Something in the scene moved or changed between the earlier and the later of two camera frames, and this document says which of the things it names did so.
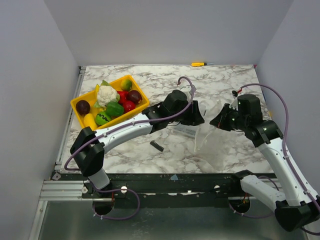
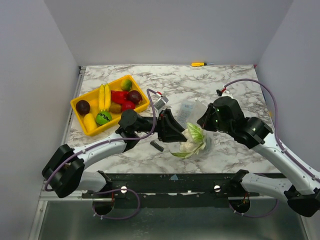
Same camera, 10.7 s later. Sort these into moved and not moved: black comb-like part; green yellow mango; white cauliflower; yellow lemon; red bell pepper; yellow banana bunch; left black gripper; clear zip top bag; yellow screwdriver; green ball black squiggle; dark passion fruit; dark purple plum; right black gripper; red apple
Moved: white cauliflower; left black gripper; yellow banana bunch; right black gripper; clear zip top bag
Not moved: dark passion fruit; red bell pepper; dark purple plum; yellow screwdriver; black comb-like part; red apple; yellow lemon; green yellow mango; green ball black squiggle
